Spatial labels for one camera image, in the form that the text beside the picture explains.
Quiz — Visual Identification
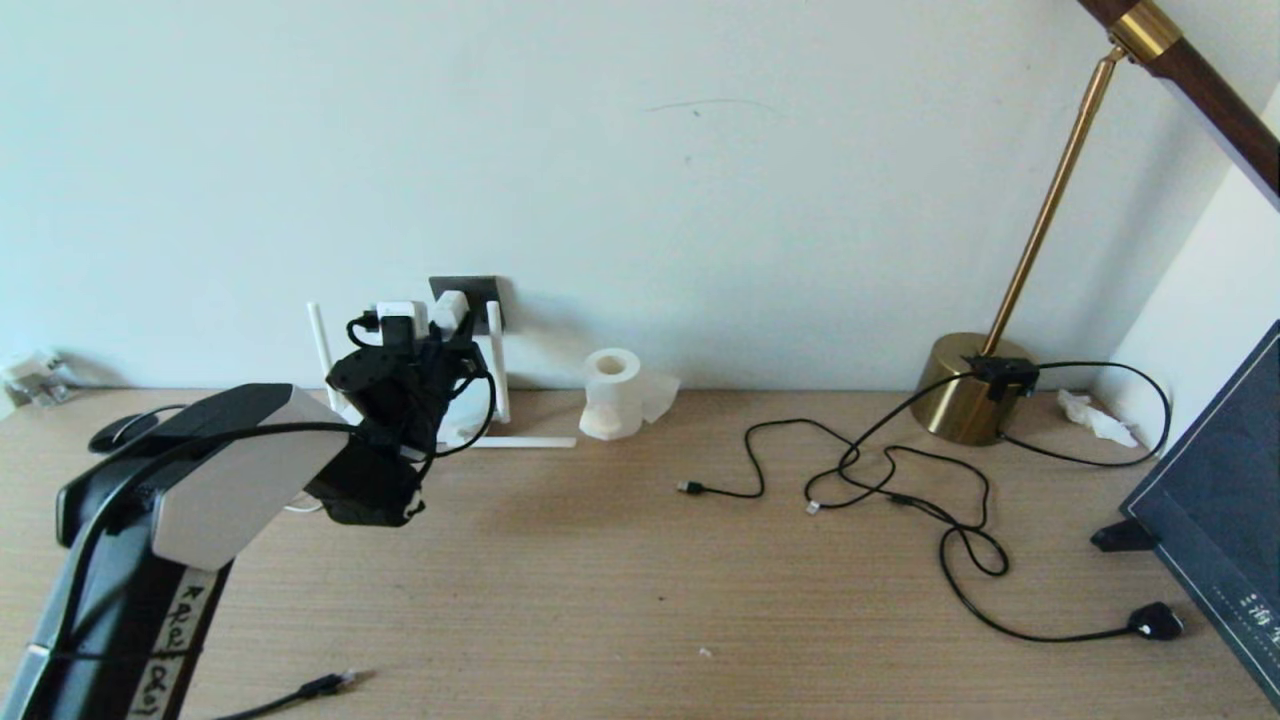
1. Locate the black ethernet cable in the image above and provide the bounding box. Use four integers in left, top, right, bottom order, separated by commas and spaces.
130, 404, 358, 720

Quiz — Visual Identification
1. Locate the white router with antennas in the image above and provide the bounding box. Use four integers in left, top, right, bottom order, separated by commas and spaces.
308, 300, 579, 450

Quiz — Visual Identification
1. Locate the white toilet paper roll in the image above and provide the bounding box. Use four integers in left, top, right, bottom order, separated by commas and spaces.
580, 348, 681, 442

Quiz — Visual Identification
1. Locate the black round desk grommet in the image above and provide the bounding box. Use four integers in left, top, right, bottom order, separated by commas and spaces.
88, 413, 161, 456

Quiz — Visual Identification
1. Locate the clear plastic item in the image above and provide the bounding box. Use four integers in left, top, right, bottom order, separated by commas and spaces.
0, 350, 76, 409

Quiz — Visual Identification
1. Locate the brass and wood desk lamp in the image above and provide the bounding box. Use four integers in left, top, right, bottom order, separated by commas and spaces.
915, 0, 1280, 447

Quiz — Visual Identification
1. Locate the black clip on lamp base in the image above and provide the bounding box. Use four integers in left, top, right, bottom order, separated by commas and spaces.
965, 356, 1041, 403

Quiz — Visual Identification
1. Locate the crumpled white tissue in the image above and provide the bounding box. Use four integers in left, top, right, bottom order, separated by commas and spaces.
1058, 390, 1139, 448

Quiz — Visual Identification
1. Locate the dark blue board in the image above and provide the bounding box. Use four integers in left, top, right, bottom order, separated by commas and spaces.
1118, 320, 1280, 711

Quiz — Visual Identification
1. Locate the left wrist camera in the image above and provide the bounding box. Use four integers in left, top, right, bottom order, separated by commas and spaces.
375, 300, 431, 346

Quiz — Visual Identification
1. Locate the black left camera cable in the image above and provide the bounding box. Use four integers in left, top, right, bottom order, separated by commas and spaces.
345, 312, 496, 461

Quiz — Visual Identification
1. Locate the grey wall socket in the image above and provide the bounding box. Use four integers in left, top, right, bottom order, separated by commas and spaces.
430, 276, 504, 336

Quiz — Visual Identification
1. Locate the black usb cable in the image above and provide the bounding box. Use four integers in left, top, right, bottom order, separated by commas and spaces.
677, 419, 993, 531

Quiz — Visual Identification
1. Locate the black lamp power cable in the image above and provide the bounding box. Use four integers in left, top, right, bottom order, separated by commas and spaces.
805, 361, 1186, 643

